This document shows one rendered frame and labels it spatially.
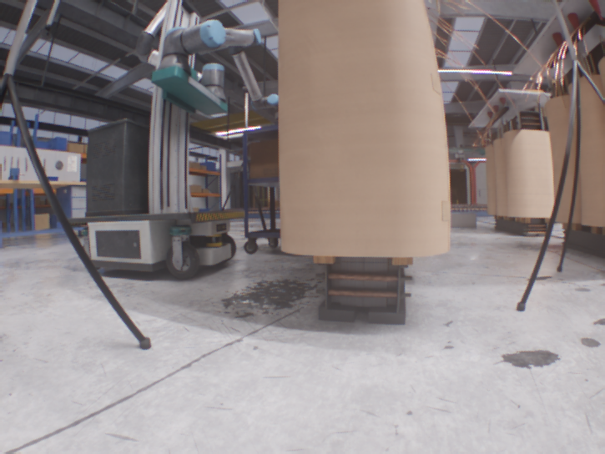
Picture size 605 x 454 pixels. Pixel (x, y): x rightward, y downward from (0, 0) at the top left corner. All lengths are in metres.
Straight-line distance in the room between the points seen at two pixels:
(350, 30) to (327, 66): 0.12
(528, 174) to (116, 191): 3.56
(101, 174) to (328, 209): 1.37
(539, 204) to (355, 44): 2.98
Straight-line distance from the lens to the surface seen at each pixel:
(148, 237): 1.44
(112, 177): 1.71
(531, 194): 3.45
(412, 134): 0.71
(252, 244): 2.14
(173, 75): 1.53
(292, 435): 0.46
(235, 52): 2.21
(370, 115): 0.71
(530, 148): 3.52
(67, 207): 5.05
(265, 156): 2.14
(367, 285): 0.85
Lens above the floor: 0.32
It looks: 4 degrees down
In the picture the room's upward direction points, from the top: 1 degrees counter-clockwise
